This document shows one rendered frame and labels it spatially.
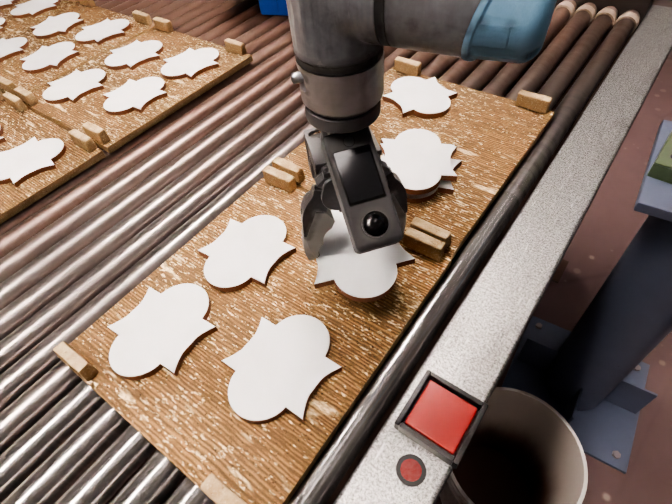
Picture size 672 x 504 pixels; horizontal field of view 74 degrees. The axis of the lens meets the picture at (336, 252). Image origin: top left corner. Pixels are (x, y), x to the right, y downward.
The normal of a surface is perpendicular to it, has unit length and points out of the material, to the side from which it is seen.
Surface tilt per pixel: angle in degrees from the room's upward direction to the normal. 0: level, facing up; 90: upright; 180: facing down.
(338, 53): 92
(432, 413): 0
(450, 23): 93
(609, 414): 0
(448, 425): 0
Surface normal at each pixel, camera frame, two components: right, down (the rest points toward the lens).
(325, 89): -0.29, 0.76
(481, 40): -0.33, 0.88
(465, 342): -0.07, -0.64
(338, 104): -0.07, 0.79
